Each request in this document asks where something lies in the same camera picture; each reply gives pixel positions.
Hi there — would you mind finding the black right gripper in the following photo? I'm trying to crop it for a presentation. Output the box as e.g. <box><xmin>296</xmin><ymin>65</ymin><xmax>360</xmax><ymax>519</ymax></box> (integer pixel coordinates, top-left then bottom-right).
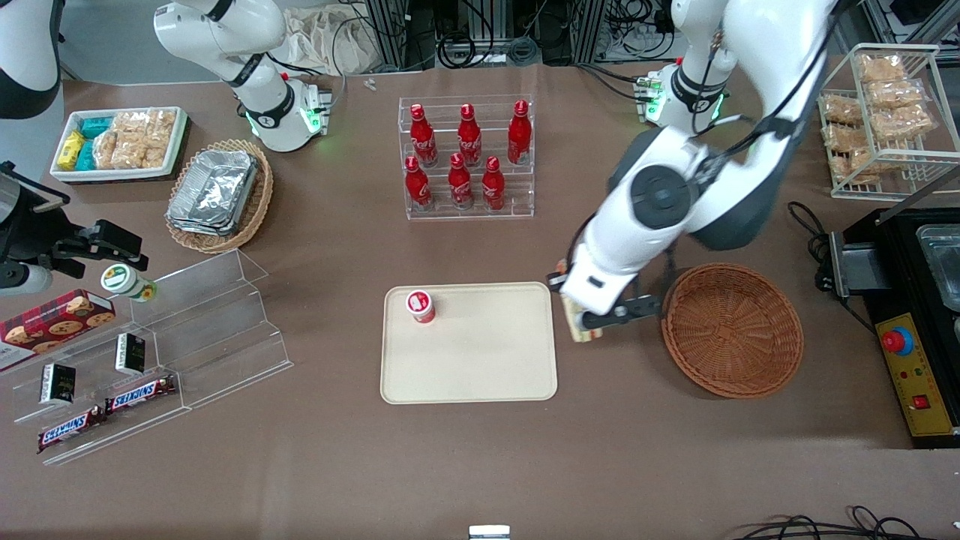
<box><xmin>0</xmin><ymin>169</ymin><xmax>149</xmax><ymax>271</ymax></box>

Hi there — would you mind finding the sandwich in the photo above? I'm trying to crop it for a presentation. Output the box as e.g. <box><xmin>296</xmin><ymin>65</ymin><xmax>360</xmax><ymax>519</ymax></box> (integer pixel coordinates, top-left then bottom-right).
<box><xmin>559</xmin><ymin>259</ymin><xmax>605</xmax><ymax>344</ymax></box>

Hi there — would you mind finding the round brown wicker basket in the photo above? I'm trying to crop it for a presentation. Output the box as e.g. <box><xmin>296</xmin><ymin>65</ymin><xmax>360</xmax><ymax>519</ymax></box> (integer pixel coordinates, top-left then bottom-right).
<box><xmin>661</xmin><ymin>263</ymin><xmax>804</xmax><ymax>399</ymax></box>

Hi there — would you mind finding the oval tan wicker basket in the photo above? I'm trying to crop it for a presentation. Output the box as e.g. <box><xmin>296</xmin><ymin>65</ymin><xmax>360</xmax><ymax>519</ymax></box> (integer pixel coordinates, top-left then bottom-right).
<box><xmin>165</xmin><ymin>139</ymin><xmax>275</xmax><ymax>254</ymax></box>

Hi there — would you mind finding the beige plastic tray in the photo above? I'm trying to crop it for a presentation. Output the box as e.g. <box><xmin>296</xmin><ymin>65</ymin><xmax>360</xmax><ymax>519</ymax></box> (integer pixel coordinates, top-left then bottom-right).
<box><xmin>380</xmin><ymin>282</ymin><xmax>558</xmax><ymax>404</ymax></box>

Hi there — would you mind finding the white cup green lid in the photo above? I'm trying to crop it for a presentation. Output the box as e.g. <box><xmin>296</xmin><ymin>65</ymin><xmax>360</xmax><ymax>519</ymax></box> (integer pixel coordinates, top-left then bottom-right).
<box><xmin>101</xmin><ymin>264</ymin><xmax>158</xmax><ymax>303</ymax></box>

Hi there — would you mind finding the white rectangular snack bin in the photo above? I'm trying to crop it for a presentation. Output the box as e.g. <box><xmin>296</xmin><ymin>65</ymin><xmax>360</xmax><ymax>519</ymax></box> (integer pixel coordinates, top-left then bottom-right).
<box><xmin>50</xmin><ymin>106</ymin><xmax>188</xmax><ymax>185</ymax></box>

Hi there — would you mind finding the red tartan cookie box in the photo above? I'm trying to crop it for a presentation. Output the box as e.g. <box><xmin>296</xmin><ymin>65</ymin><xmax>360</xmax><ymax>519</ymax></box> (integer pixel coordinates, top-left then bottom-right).
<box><xmin>0</xmin><ymin>289</ymin><xmax>117</xmax><ymax>372</ymax></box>

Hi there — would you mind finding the clear rice cracker packet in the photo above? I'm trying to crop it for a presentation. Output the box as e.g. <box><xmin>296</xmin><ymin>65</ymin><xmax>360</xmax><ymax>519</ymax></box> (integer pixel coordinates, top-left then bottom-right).
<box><xmin>870</xmin><ymin>105</ymin><xmax>935</xmax><ymax>141</ymax></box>
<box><xmin>145</xmin><ymin>109</ymin><xmax>178</xmax><ymax>170</ymax></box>
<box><xmin>866</xmin><ymin>79</ymin><xmax>928</xmax><ymax>110</ymax></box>
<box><xmin>823</xmin><ymin>124</ymin><xmax>871</xmax><ymax>152</ymax></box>
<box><xmin>847</xmin><ymin>148</ymin><xmax>883</xmax><ymax>185</ymax></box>
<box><xmin>857</xmin><ymin>54</ymin><xmax>905</xmax><ymax>83</ymax></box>
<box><xmin>94</xmin><ymin>112</ymin><xmax>149</xmax><ymax>170</ymax></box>
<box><xmin>821</xmin><ymin>94</ymin><xmax>864</xmax><ymax>125</ymax></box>

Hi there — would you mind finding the small black carton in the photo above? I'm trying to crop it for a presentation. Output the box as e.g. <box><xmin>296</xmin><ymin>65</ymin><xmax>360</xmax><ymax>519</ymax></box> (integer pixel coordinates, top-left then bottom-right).
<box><xmin>115</xmin><ymin>334</ymin><xmax>147</xmax><ymax>376</ymax></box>
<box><xmin>39</xmin><ymin>364</ymin><xmax>76</xmax><ymax>406</ymax></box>

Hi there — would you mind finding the aluminium foil container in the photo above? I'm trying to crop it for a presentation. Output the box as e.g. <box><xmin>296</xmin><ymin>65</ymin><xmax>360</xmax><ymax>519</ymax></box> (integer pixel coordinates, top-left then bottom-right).
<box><xmin>166</xmin><ymin>150</ymin><xmax>260</xmax><ymax>237</ymax></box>

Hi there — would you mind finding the yellow snack packet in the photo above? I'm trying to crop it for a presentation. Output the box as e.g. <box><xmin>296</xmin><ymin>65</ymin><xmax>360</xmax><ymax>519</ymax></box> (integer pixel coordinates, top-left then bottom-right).
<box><xmin>58</xmin><ymin>131</ymin><xmax>86</xmax><ymax>170</ymax></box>

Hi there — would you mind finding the clear acrylic stepped shelf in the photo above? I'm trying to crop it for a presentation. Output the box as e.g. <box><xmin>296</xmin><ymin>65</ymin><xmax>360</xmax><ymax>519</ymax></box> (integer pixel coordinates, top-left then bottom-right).
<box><xmin>11</xmin><ymin>249</ymin><xmax>293</xmax><ymax>466</ymax></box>

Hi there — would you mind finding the snickers chocolate bar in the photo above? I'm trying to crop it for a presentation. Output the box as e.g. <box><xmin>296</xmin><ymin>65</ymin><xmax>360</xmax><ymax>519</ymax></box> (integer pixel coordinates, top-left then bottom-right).
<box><xmin>105</xmin><ymin>375</ymin><xmax>177</xmax><ymax>415</ymax></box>
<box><xmin>37</xmin><ymin>406</ymin><xmax>106</xmax><ymax>453</ymax></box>

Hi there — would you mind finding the clear acrylic bottle rack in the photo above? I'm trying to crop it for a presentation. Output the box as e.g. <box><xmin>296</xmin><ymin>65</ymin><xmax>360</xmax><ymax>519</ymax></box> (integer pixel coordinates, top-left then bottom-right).
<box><xmin>397</xmin><ymin>94</ymin><xmax>535</xmax><ymax>221</ymax></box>

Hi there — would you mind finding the red cola bottle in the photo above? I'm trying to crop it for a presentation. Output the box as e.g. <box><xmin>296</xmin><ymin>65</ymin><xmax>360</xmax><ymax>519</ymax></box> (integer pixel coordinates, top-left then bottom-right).
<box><xmin>409</xmin><ymin>103</ymin><xmax>439</xmax><ymax>167</ymax></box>
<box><xmin>405</xmin><ymin>156</ymin><xmax>434</xmax><ymax>212</ymax></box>
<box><xmin>448</xmin><ymin>153</ymin><xmax>475</xmax><ymax>209</ymax></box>
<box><xmin>457</xmin><ymin>103</ymin><xmax>483</xmax><ymax>167</ymax></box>
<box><xmin>508</xmin><ymin>100</ymin><xmax>533</xmax><ymax>166</ymax></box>
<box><xmin>481</xmin><ymin>156</ymin><xmax>506</xmax><ymax>212</ymax></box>

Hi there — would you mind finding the red white lidded cup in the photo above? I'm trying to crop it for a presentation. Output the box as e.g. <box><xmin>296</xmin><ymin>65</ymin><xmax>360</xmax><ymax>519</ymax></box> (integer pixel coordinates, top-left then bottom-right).
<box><xmin>406</xmin><ymin>289</ymin><xmax>437</xmax><ymax>325</ymax></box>

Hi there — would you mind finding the grey metal box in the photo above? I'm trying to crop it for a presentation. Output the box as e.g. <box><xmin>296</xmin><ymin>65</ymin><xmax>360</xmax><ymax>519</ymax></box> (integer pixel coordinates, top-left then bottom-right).
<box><xmin>829</xmin><ymin>229</ymin><xmax>891</xmax><ymax>299</ymax></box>

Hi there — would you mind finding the black countertop appliance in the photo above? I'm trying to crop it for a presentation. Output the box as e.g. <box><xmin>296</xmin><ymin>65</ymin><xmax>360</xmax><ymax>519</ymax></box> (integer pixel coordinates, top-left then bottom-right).
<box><xmin>844</xmin><ymin>206</ymin><xmax>960</xmax><ymax>451</ymax></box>

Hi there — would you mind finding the yellow control box red button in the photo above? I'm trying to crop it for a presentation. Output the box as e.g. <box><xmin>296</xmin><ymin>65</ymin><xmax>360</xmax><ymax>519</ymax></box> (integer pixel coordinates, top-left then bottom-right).
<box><xmin>876</xmin><ymin>313</ymin><xmax>955</xmax><ymax>437</ymax></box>

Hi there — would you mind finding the beige cloth bag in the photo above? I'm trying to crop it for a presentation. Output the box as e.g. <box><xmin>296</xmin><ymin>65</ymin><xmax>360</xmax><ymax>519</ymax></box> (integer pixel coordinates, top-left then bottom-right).
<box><xmin>285</xmin><ymin>4</ymin><xmax>383</xmax><ymax>76</ymax></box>

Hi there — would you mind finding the steel pan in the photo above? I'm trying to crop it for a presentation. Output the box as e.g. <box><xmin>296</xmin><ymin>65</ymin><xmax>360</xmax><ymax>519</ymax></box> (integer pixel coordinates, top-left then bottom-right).
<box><xmin>916</xmin><ymin>225</ymin><xmax>960</xmax><ymax>312</ymax></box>

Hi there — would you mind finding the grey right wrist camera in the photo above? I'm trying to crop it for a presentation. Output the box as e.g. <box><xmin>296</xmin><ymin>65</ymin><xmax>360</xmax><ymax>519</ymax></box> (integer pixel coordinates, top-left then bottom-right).
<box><xmin>0</xmin><ymin>262</ymin><xmax>53</xmax><ymax>295</ymax></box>

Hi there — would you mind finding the black power cable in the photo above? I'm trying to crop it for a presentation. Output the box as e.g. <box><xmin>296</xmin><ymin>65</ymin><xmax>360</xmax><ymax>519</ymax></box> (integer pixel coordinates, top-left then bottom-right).
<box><xmin>787</xmin><ymin>201</ymin><xmax>878</xmax><ymax>335</ymax></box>

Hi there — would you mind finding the black floor cable bundle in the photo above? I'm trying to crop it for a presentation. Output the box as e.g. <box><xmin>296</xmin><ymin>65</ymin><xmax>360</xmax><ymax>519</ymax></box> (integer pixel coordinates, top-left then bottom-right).
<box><xmin>731</xmin><ymin>506</ymin><xmax>960</xmax><ymax>540</ymax></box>

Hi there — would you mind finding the coiled black cable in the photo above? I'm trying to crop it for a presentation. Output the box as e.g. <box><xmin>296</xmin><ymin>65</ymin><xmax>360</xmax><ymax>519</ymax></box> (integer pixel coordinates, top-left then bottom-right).
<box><xmin>439</xmin><ymin>34</ymin><xmax>541</xmax><ymax>68</ymax></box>

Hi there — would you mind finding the white wire rack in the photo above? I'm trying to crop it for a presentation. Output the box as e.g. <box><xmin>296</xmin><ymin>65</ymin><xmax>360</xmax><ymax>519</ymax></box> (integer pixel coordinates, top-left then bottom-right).
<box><xmin>819</xmin><ymin>43</ymin><xmax>960</xmax><ymax>202</ymax></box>

